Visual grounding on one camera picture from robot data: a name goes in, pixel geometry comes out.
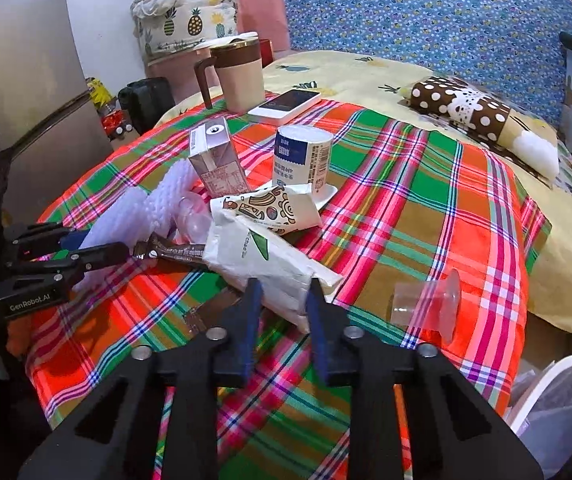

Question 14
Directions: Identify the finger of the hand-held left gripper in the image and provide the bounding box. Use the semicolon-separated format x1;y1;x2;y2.
10;242;131;288
6;222;89;261

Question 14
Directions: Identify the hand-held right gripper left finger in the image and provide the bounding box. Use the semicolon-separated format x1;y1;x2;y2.
18;277;267;480

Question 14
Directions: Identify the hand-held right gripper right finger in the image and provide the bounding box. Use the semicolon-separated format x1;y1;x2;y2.
306;277;544;480

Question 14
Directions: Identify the white paper packet green print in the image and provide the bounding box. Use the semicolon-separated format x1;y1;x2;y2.
202;207;344;333

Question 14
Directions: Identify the brown snack wrapper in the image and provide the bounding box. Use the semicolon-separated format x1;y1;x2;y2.
133;240;207;263

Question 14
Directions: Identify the white foam fruit net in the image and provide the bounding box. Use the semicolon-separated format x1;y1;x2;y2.
73;162;203;291

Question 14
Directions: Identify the clear plastic cup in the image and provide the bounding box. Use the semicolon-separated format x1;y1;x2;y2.
391;268;462;346

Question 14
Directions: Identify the cartoon print carton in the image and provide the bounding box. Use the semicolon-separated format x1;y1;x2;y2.
209;183;324;237

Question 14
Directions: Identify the clear plastic container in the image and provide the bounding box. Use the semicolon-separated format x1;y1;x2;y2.
176;195;217;246

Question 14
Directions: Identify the pink drink carton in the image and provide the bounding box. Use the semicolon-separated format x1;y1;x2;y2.
187;116;247;198

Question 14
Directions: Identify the white round waste bin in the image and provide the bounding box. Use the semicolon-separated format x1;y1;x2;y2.
508;355;572;478

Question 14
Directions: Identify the white plastic lid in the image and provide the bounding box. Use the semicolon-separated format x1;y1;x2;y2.
311;182;339;211

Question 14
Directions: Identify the red packet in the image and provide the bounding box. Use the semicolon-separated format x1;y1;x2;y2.
100;112;136;141

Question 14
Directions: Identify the black bag on floor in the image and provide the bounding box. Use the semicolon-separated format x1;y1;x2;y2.
117;77;177;136

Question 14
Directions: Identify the yellow packet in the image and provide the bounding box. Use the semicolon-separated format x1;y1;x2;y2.
86;77;116;111

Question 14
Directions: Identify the colourful plaid blanket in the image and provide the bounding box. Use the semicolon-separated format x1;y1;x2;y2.
26;97;552;480

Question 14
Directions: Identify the silver refrigerator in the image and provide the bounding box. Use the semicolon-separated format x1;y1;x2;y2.
0;0;116;171

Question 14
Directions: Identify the white smartphone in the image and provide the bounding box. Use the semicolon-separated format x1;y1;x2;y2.
247;89;323;127

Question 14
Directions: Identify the beige brown lidded mug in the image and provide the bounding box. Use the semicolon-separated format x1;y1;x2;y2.
194;31;265;114

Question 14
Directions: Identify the pineapple print fabric bag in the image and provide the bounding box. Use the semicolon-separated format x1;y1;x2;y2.
130;0;241;61

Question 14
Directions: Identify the brown polka dot pillow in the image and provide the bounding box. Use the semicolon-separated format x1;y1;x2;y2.
408;76;562;183

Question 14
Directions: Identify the blue floral headboard cloth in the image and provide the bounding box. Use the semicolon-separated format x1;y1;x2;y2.
278;0;572;128

